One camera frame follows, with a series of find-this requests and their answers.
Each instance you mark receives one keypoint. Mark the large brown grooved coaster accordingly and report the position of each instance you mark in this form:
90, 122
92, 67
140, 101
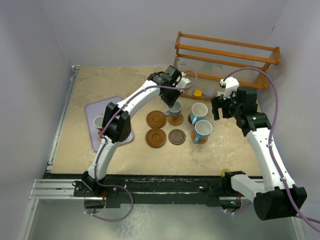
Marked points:
155, 137

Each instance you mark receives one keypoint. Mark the red handled white cup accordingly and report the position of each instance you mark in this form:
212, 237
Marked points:
98, 122

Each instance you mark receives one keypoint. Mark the wooden shelf rack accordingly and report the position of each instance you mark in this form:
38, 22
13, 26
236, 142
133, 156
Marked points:
211, 59

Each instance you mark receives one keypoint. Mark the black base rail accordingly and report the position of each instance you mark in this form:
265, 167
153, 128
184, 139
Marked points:
119, 189

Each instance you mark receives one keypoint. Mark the large brown ringed coaster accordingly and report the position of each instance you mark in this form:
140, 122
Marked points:
156, 119

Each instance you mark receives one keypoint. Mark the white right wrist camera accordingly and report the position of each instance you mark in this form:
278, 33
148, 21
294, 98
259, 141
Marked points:
230, 84

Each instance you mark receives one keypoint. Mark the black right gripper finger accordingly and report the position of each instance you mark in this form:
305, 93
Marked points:
215, 112
216, 101

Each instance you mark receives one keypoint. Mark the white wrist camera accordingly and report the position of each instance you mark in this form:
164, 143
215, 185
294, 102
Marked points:
184, 81
230, 84

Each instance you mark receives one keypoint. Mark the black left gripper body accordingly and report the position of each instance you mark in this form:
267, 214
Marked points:
171, 96

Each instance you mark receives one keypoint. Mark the light orange wood coaster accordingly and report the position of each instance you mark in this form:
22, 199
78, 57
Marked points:
197, 141

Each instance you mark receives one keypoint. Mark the yellow tape roll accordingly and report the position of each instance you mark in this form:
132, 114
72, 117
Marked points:
224, 171

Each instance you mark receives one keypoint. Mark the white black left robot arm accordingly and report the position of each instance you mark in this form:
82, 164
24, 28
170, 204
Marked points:
117, 120

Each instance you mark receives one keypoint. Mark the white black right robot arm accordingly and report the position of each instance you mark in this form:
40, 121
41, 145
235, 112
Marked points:
275, 197

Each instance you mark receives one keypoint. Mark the clear plastic jar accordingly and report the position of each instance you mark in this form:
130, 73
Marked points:
208, 92

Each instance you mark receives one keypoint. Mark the lavender plastic tray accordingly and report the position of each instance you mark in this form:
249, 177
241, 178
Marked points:
92, 110

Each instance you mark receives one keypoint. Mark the dark walnut coaster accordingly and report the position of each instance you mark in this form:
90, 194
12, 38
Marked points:
177, 136

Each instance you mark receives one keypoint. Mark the green white box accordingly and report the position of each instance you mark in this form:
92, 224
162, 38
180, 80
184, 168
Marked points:
220, 93

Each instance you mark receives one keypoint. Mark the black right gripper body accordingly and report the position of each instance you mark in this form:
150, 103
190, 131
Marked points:
229, 106

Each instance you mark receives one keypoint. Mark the yellow small container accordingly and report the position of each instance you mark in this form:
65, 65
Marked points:
197, 93

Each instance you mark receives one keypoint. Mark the teal blue cup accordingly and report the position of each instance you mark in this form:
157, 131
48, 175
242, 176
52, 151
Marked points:
174, 111

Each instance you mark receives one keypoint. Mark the large blue mug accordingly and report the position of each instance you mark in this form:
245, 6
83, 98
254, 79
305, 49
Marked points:
203, 129

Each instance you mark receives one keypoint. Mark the dark wood coaster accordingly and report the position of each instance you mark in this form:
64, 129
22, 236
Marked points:
192, 119

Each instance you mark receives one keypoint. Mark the light blue mug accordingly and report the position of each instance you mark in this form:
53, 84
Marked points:
198, 112

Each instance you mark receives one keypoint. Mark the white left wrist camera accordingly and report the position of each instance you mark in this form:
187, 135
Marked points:
184, 81

